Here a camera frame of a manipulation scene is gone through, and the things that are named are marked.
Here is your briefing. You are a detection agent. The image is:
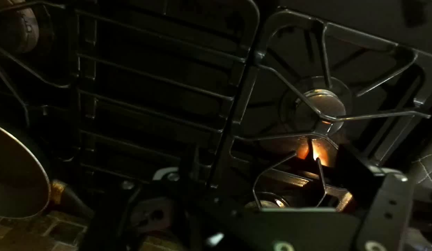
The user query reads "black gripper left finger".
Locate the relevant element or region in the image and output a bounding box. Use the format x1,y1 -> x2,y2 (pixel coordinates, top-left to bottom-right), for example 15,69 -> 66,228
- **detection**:
82,179 -> 190,251

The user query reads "black frying pan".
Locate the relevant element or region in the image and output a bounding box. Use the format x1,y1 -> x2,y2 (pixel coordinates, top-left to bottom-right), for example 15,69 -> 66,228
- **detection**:
0,123 -> 94,219

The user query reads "black stove with grates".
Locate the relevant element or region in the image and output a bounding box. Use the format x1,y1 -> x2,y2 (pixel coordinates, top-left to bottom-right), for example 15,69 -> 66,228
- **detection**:
0,0 -> 432,221

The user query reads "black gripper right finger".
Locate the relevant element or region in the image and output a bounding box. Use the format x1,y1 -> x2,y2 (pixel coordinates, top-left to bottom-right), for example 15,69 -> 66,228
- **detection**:
356,173 -> 415,251

